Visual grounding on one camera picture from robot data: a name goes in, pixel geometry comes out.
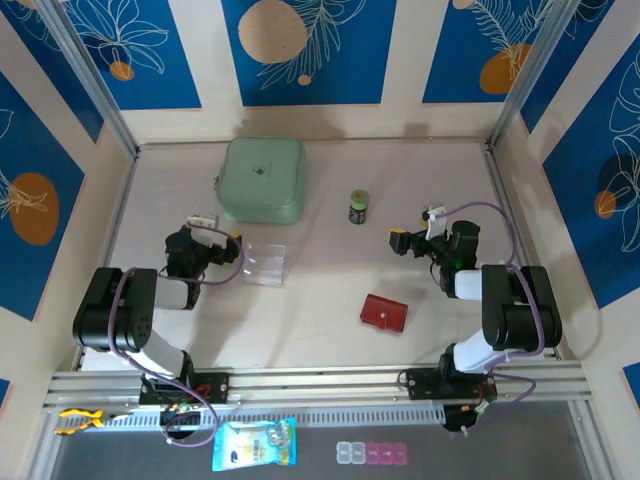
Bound red card holder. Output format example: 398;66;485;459
358;293;409;335

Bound small green-lid jar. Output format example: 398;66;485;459
347;188;372;226

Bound green zip pouch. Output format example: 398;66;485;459
214;136;307;225

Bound blue snack packet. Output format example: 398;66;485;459
211;417;298;473

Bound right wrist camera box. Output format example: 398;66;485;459
420;200;448;242

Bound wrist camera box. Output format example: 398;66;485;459
420;200;448;242
184;213;222;247

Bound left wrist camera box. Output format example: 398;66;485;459
184;213;222;247

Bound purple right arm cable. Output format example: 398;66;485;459
442;200;546;436

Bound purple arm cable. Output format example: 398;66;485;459
108;223;246;447
442;200;546;436

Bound aluminium side rail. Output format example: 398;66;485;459
482;144;564;362
73;148;142;372

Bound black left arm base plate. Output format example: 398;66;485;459
138;372;231;406

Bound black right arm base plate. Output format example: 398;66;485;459
404;367;499;401

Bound aluminium rail beam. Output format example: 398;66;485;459
42;360;596;415

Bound black connector block with wires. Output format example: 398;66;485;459
159;402;202;441
442;399;496;436

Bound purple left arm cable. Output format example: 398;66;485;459
108;223;246;447

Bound slotted grey cable duct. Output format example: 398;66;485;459
55;404;447;435

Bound aluminium corner post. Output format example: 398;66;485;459
34;0;141;160
487;0;589;154

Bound yellow-handled pliers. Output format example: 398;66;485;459
54;407;135;437

